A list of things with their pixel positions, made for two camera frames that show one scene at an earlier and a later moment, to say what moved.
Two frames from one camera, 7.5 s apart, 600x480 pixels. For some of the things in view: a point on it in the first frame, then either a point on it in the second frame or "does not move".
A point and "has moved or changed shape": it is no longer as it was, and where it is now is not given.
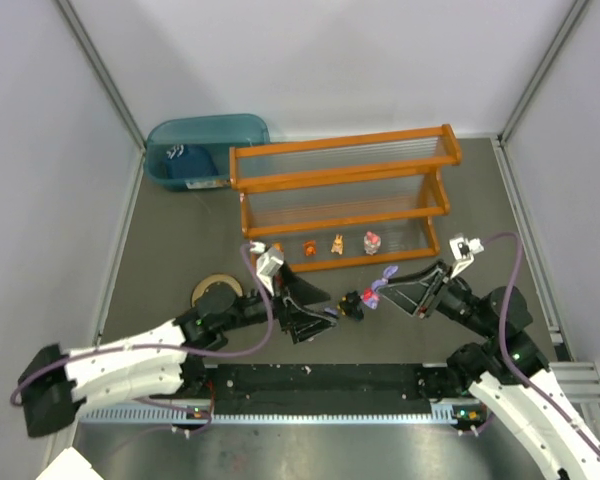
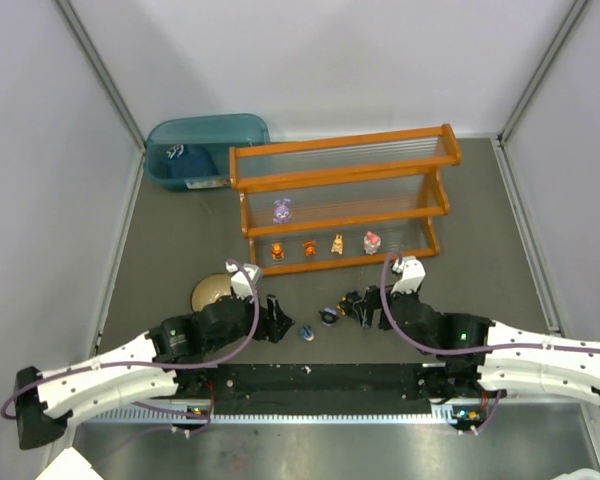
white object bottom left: (70, 465) does not move
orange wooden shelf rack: (345, 200) does not move
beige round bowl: (211, 279) does not move
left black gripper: (285, 306) → (269, 320)
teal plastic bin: (193, 152) does not move
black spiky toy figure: (350, 305) does not move
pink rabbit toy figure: (371, 242) does not move
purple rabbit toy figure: (371, 295) has moved or changed shape
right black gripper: (434, 290) → (369, 306)
